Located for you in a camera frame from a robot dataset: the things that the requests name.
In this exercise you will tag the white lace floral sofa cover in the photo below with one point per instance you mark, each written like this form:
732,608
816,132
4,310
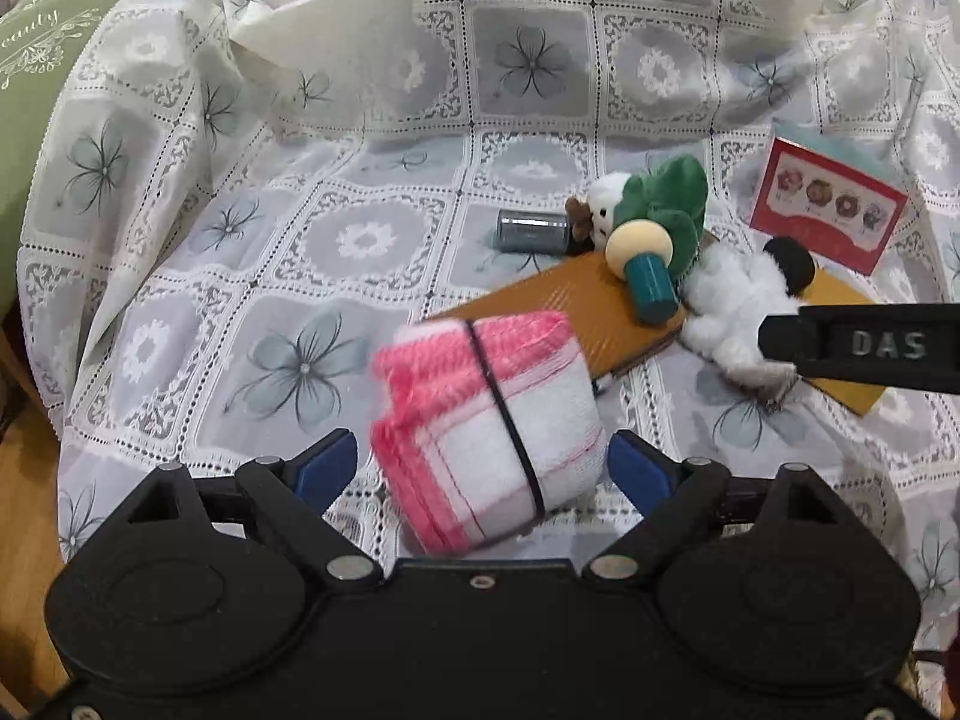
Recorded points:
234,205

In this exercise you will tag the red teal donut box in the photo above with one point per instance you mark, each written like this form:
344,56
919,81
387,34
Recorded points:
830,195

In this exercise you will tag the green embroidered cushion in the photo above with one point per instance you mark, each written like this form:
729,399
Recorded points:
41,39

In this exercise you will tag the yellow cardboard box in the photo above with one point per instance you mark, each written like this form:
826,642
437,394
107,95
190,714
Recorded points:
840,342

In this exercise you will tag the orange brown flat case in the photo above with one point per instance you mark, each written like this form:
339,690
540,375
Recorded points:
598,307

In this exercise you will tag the beige teal mushroom toy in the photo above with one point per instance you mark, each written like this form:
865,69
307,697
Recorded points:
639,253

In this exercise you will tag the green white plush toy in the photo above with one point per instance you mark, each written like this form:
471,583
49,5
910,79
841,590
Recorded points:
674,196

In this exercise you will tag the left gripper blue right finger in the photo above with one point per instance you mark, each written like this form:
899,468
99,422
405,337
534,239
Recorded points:
676,501

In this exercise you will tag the grey tape roll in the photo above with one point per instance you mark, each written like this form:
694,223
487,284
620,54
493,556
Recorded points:
532,232

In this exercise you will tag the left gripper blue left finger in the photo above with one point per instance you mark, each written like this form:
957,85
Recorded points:
288,500

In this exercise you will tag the pink white towel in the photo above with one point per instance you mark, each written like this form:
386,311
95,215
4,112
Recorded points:
489,426

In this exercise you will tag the white fluffy plush toy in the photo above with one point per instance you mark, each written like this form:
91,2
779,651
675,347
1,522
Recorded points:
728,295

